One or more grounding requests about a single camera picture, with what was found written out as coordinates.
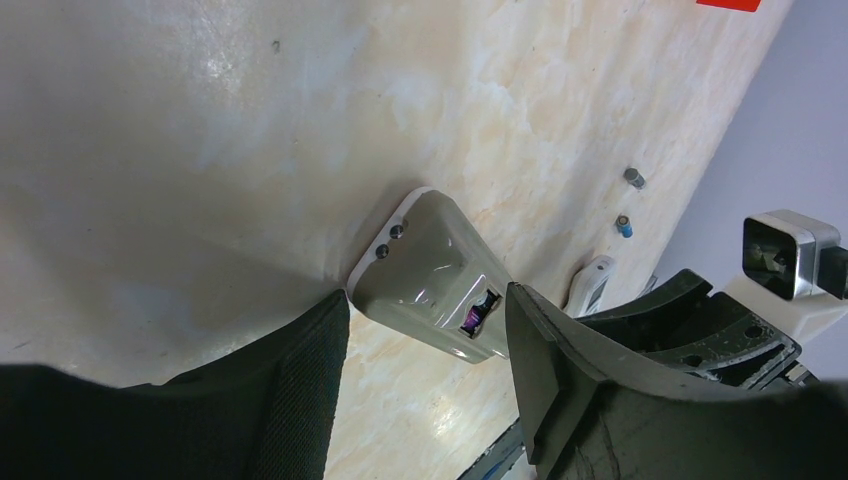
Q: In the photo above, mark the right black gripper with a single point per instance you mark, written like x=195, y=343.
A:
x=684, y=326

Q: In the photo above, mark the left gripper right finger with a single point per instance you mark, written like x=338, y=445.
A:
x=591, y=408

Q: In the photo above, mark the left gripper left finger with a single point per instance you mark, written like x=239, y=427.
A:
x=264, y=411

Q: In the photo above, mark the white remote control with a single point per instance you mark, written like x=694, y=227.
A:
x=588, y=286
x=424, y=270

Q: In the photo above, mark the battery purple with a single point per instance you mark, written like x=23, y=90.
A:
x=478, y=312

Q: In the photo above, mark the blue block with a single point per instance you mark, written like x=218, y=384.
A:
x=624, y=226

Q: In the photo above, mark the grey battery on table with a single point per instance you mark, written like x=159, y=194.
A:
x=634, y=178

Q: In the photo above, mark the red block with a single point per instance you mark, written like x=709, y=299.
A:
x=736, y=5

